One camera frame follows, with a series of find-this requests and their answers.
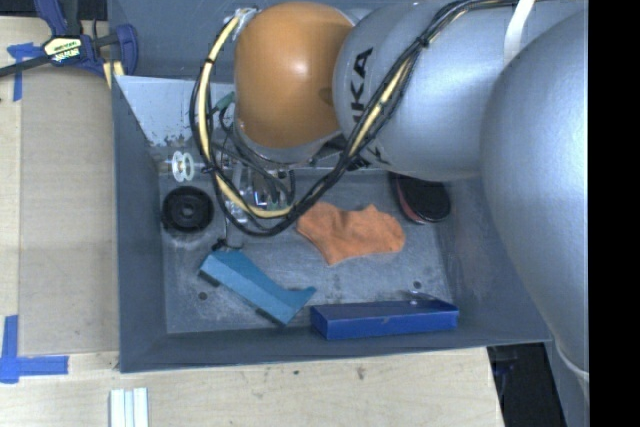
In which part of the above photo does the light blue flat block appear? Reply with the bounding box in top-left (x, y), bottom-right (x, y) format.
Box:
top-left (198, 249), bottom-right (318, 327)

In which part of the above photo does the orange cloth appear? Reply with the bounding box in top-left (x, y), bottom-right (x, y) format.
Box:
top-left (295, 201), bottom-right (407, 268)

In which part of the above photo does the grey metal bin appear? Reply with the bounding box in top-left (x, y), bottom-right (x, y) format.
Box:
top-left (105, 0), bottom-right (554, 374)

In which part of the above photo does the black and red oval case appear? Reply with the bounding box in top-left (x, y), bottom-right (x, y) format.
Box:
top-left (389, 171), bottom-right (453, 226)

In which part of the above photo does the dark blue box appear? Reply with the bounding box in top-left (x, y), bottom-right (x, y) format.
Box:
top-left (309, 298), bottom-right (461, 342)

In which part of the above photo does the pale wood board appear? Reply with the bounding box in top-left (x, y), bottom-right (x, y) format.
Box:
top-left (18, 19), bottom-right (122, 357)

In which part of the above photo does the clear double ring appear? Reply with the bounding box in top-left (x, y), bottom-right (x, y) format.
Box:
top-left (170, 150), bottom-right (196, 182)

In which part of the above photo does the black ring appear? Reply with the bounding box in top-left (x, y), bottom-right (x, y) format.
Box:
top-left (161, 186), bottom-right (216, 233)

